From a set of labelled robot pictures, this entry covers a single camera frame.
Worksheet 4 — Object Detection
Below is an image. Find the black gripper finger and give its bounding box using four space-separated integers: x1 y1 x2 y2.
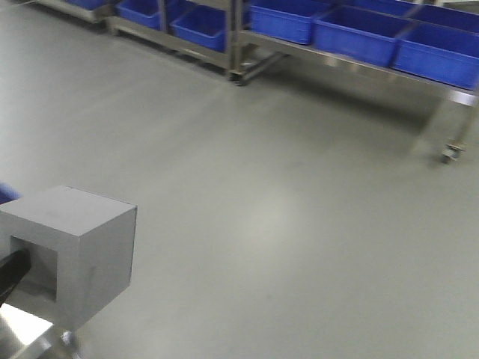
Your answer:
0 249 31 306

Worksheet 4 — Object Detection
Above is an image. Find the background steel shelf rack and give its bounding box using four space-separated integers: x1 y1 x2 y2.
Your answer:
43 1 478 163

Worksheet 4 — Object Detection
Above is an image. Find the gray hollow base block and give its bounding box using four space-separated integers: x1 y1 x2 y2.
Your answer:
1 185 138 331

